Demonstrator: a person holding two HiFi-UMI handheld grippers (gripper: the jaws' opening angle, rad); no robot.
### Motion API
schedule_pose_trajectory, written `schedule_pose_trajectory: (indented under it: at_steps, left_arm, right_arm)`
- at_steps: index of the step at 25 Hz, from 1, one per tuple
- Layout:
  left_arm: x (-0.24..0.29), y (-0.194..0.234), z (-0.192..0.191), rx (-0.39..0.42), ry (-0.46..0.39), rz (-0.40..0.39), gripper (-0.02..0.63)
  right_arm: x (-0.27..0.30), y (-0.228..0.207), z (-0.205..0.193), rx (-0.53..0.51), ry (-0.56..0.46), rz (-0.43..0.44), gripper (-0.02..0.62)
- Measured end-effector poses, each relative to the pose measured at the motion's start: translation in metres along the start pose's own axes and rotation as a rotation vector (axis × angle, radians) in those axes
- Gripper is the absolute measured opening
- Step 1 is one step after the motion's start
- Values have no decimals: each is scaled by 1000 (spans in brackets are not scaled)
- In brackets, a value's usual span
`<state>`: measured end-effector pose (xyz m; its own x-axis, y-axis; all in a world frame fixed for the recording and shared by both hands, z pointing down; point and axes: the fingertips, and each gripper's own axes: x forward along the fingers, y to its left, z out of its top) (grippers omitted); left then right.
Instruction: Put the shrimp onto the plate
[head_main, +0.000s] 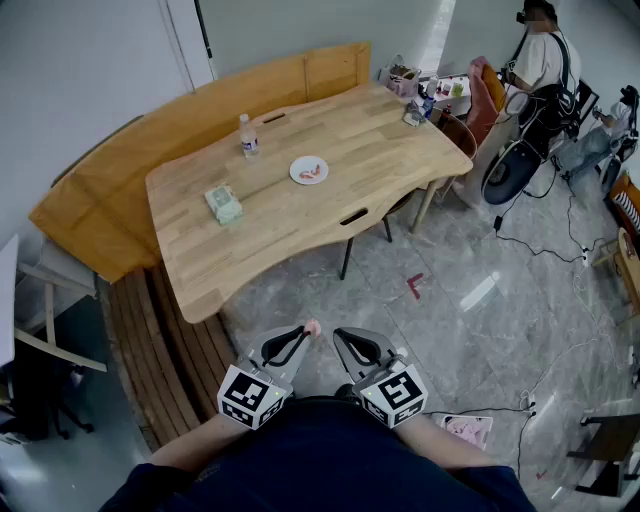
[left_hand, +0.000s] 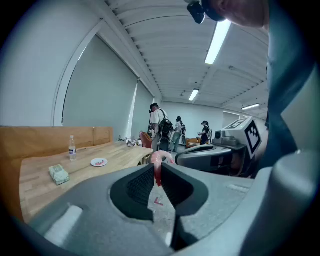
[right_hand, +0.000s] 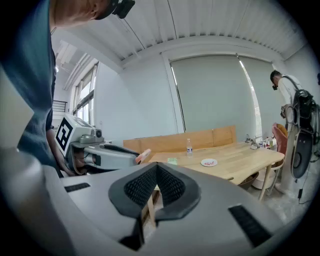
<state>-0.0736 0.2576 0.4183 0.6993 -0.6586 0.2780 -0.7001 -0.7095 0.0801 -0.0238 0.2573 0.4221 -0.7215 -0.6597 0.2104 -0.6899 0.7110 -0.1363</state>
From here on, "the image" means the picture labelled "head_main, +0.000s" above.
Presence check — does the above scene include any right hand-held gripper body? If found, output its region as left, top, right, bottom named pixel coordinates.
left=351, top=353, right=429, bottom=430

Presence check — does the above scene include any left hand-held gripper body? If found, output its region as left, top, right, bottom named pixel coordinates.
left=216, top=349, right=295, bottom=431

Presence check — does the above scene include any white plate with food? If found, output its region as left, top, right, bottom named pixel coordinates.
left=289, top=155, right=330, bottom=186

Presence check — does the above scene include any person's right forearm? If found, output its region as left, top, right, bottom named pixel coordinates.
left=393, top=412, right=502, bottom=472

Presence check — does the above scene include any person's left forearm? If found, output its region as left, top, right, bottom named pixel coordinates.
left=149, top=412, right=257, bottom=474

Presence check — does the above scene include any pink printed bag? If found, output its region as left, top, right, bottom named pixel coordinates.
left=436, top=413, right=495, bottom=450

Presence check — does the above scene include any chair with black legs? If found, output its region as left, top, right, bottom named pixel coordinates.
left=339, top=192, right=417, bottom=282

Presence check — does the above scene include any person's dark blue shirt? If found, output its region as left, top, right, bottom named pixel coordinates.
left=98, top=394, right=540, bottom=512

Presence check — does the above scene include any green wet wipes pack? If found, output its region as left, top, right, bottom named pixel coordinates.
left=203, top=183, right=245, bottom=227

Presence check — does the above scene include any clear plastic water bottle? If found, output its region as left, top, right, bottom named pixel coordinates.
left=238, top=113, right=262, bottom=161

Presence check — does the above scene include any black round stool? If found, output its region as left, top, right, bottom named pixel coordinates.
left=480, top=138, right=545, bottom=207

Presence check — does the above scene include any black office chair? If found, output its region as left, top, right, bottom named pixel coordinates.
left=0, top=349, right=97, bottom=447

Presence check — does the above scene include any large wooden board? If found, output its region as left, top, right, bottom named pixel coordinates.
left=27, top=41, right=373, bottom=284

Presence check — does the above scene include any brown curved wooden chair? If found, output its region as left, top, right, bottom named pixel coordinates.
left=438, top=106, right=480, bottom=162

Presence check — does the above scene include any grey crumpled cloth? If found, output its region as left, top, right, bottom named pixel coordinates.
left=402, top=99, right=428, bottom=128

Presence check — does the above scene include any pink cloth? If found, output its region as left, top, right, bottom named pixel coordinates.
left=466, top=55, right=502, bottom=147

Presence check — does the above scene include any light wooden chair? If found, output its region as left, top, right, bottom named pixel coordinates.
left=591, top=226, right=640, bottom=317

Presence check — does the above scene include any white side table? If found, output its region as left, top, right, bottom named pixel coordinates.
left=418, top=73, right=475, bottom=117

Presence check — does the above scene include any orange striped cushion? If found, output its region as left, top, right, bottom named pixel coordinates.
left=606, top=171, right=640, bottom=237

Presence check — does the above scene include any brown slatted wooden frame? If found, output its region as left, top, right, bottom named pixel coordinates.
left=106, top=262, right=239, bottom=449

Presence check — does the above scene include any black cable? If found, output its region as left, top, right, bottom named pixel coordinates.
left=493, top=164, right=604, bottom=265

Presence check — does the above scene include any white cable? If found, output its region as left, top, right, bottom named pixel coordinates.
left=518, top=268, right=640, bottom=417

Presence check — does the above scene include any white wooden frame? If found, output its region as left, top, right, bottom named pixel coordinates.
left=13, top=261, right=109, bottom=374

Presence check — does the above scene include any black vertical wall strip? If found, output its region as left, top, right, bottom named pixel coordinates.
left=193, top=0, right=217, bottom=82

